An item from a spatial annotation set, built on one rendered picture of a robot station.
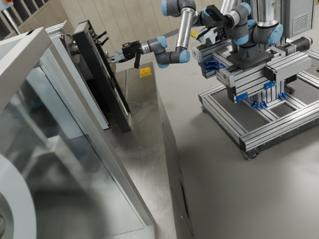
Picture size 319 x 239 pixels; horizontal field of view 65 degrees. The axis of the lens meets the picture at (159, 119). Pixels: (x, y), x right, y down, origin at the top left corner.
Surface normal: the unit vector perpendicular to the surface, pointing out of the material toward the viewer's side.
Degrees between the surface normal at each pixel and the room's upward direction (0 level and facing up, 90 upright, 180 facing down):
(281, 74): 90
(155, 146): 0
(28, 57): 90
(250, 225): 0
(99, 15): 90
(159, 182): 0
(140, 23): 90
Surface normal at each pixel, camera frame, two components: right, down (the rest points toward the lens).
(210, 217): -0.29, -0.75
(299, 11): 0.30, 0.52
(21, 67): 0.96, -0.27
